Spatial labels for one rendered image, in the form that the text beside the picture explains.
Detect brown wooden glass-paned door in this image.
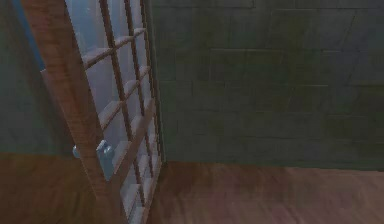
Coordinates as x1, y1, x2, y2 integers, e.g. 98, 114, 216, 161
19, 0, 165, 224

